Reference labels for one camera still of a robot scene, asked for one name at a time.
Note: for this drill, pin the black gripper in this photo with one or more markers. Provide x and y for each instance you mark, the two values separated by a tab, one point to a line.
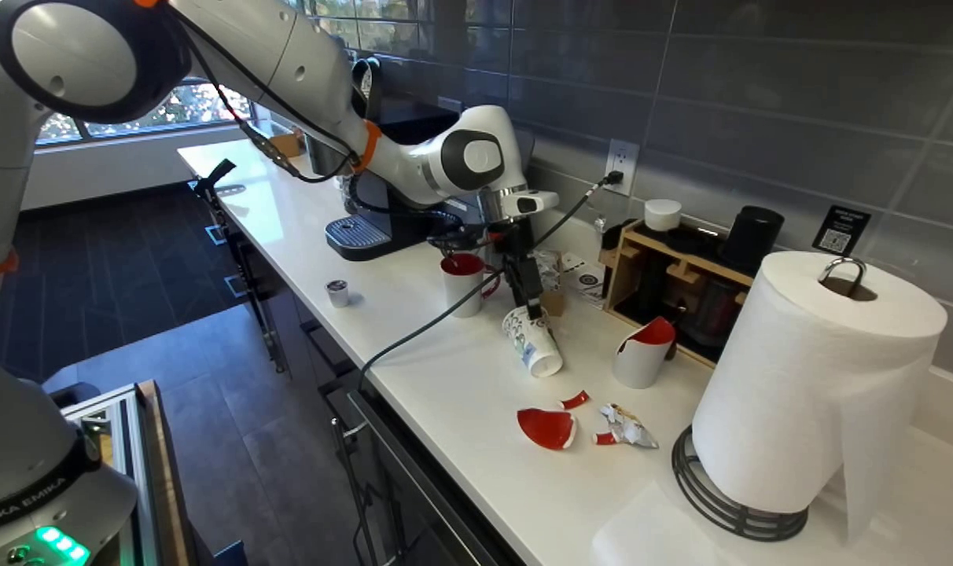
521	253

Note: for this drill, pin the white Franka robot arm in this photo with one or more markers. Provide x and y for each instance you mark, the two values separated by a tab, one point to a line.
286	64

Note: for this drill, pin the white printed paper cup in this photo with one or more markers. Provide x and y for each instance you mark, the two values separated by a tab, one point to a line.
534	345

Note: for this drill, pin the white cup with red inside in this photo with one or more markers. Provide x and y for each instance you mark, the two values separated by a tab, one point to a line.
464	285

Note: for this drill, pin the black silver Keurig coffee machine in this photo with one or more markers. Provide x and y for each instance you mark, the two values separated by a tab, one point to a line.
358	237

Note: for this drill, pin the foil-lidded coffee pod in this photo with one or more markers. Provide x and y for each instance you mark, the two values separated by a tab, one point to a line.
337	295

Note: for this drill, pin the small red mug shard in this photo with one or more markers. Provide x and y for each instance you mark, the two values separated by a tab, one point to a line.
607	439
577	402

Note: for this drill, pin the broken red white mug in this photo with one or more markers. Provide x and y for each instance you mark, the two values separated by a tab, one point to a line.
638	363

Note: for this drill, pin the large red mug shard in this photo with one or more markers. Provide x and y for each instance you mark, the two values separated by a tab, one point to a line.
545	430

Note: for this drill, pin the wooden condiment organizer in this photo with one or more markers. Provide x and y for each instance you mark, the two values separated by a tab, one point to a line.
663	253

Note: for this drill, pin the white round jar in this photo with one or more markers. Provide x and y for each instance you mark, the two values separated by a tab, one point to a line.
662	215

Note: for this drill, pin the crumpled silver wrapper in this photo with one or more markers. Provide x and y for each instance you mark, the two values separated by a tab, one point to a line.
628	430

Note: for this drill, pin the black cylindrical container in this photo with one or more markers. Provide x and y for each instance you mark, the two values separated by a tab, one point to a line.
757	241

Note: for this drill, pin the dark wood counter cabinet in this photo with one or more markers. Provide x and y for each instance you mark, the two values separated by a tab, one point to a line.
413	504

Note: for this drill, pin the white paper towel roll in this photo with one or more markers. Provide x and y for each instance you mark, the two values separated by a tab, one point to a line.
801	387

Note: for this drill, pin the small black sign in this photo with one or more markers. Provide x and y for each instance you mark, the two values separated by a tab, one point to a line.
840	230

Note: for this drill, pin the window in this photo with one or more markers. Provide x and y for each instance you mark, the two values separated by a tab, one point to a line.
181	104

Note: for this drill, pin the wooden board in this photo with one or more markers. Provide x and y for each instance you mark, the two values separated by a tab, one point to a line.
163	484

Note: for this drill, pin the white wall outlet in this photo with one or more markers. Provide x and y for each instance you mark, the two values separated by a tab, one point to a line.
620	158

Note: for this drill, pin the black clamp mount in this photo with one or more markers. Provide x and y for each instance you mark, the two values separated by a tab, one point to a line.
211	178

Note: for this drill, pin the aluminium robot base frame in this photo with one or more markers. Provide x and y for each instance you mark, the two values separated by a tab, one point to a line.
101	442

